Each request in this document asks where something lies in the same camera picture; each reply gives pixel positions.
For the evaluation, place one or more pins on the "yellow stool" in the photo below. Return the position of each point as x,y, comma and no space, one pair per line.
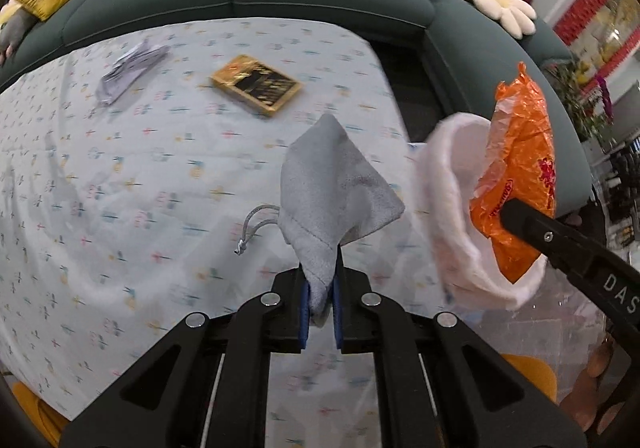
40,415
532,375

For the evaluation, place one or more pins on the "gold and black box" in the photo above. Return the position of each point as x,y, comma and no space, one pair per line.
257,85

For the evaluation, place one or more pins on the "crumpled lavender paper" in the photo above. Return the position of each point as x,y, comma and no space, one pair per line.
127,72

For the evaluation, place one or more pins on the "printed tablecloth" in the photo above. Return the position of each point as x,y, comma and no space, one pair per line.
125,152

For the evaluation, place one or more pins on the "red wall decoration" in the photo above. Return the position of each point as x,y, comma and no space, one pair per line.
582,2

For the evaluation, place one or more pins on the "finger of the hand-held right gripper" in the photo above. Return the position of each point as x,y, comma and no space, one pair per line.
530,225

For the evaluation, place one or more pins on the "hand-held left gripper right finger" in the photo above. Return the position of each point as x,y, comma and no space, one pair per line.
339,318

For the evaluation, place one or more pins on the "potted flowering plant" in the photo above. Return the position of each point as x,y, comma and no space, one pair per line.
580,97

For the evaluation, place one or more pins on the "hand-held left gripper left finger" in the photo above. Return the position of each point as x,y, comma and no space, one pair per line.
302,315

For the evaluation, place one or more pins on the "white flower cushion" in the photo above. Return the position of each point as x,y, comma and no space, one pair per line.
505,7

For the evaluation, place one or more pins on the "orange plastic bag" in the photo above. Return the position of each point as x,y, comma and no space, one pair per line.
520,152

